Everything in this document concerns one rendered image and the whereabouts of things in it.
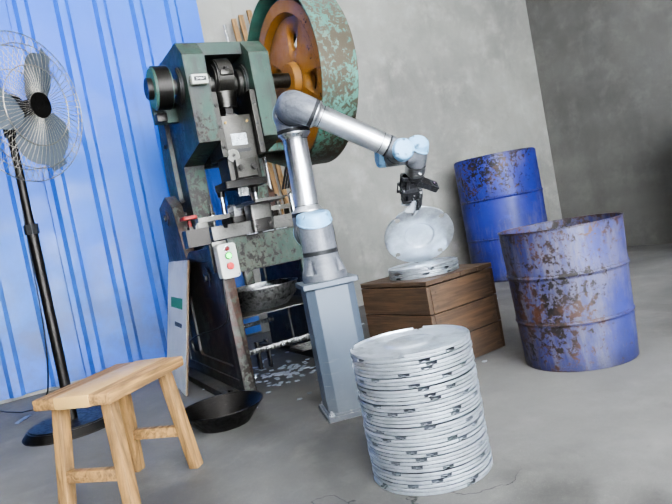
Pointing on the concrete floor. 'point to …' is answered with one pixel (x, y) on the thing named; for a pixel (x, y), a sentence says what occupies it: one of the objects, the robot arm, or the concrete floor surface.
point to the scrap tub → (572, 292)
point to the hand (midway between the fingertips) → (414, 211)
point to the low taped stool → (116, 424)
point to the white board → (179, 319)
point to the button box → (224, 272)
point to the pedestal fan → (34, 86)
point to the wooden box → (438, 304)
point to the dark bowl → (223, 411)
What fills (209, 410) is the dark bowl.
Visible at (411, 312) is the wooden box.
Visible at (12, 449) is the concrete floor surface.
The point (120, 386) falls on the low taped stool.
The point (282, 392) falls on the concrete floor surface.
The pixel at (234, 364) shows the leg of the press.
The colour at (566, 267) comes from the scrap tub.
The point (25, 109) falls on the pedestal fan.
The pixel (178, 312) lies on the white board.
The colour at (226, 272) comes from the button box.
